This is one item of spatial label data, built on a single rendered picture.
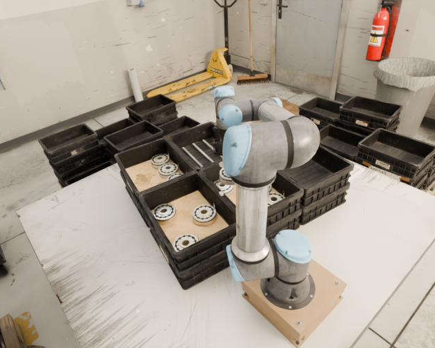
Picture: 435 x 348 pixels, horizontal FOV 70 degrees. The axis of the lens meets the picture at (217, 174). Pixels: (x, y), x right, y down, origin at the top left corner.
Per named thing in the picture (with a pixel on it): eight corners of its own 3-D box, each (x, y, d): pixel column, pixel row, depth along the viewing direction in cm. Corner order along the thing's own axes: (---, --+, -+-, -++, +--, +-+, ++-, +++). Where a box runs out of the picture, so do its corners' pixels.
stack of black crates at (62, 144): (99, 163, 305) (83, 121, 278) (112, 176, 286) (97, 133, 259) (58, 181, 286) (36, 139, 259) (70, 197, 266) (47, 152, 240)
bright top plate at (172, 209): (179, 213, 136) (179, 213, 135) (157, 224, 132) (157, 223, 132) (169, 201, 143) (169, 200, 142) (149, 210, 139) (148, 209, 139)
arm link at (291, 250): (314, 279, 100) (320, 252, 92) (273, 286, 99) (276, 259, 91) (301, 250, 110) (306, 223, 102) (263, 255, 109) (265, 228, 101)
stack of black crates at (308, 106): (349, 140, 301) (355, 107, 280) (330, 152, 286) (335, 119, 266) (313, 127, 326) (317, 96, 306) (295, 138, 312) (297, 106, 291)
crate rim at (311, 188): (355, 169, 142) (356, 165, 141) (305, 195, 131) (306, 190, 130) (295, 134, 171) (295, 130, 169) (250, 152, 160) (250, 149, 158)
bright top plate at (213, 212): (220, 214, 133) (220, 213, 133) (201, 225, 129) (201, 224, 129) (206, 201, 140) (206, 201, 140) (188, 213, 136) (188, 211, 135)
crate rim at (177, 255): (246, 224, 120) (246, 220, 119) (175, 260, 110) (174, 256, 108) (198, 174, 149) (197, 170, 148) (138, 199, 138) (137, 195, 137)
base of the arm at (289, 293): (317, 284, 110) (322, 266, 104) (293, 313, 102) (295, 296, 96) (282, 259, 119) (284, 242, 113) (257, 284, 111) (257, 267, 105)
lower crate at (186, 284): (247, 258, 133) (246, 239, 126) (184, 294, 122) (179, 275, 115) (203, 206, 161) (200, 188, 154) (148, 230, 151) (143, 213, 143)
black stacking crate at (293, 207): (302, 211, 137) (304, 191, 130) (246, 241, 126) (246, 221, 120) (250, 168, 165) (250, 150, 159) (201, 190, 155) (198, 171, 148)
